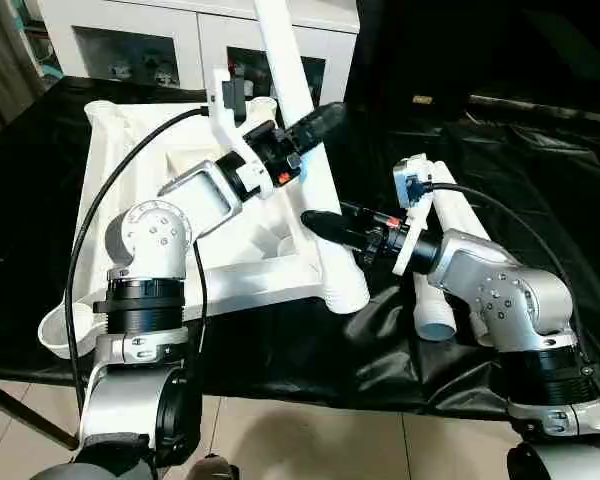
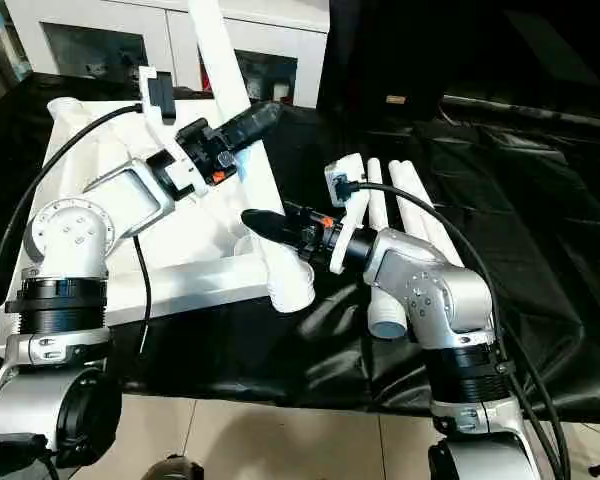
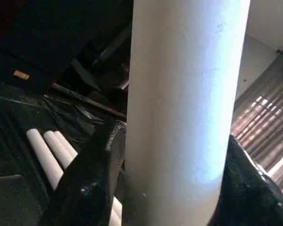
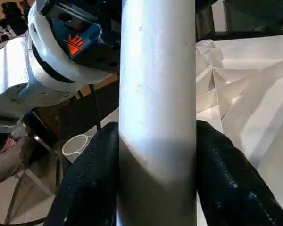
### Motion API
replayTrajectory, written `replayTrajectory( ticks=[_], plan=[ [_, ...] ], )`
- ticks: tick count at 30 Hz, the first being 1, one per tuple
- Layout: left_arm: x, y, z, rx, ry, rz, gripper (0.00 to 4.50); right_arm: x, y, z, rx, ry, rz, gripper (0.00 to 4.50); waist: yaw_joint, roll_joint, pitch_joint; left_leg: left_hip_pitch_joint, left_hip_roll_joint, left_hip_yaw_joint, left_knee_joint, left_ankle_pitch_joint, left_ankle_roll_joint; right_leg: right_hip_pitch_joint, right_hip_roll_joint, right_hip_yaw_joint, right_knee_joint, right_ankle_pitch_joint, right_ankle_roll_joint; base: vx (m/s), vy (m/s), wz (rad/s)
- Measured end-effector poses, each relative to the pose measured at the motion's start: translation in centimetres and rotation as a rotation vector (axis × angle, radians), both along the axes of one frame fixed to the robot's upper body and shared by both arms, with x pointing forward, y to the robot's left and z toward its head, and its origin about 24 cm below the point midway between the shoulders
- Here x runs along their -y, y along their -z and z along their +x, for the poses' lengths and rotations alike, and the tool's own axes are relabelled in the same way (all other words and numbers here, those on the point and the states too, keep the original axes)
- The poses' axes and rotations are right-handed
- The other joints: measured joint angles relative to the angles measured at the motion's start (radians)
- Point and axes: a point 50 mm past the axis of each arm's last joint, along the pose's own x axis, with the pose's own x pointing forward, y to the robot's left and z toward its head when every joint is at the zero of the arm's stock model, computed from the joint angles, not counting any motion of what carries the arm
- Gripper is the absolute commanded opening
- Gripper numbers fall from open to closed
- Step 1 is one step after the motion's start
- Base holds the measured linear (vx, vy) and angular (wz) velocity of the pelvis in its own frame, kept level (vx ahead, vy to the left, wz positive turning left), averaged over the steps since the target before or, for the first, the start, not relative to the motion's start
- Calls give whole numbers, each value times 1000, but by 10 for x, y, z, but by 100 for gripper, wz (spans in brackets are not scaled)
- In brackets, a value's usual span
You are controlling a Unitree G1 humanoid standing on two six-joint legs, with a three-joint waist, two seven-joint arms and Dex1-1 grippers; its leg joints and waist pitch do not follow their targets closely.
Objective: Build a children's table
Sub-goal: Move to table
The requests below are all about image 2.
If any white table frame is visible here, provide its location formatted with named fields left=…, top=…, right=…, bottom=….
left=0, top=98, right=289, bottom=354

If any white glass-door cabinet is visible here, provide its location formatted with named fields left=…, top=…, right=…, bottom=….
left=17, top=0, right=331, bottom=109

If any black work mat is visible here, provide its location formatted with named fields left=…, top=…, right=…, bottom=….
left=0, top=72, right=600, bottom=414

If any dark metal rod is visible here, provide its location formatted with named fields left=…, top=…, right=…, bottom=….
left=442, top=96, right=600, bottom=129

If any dark robot lower body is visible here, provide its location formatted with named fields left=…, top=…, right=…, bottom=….
left=147, top=453, right=205, bottom=480

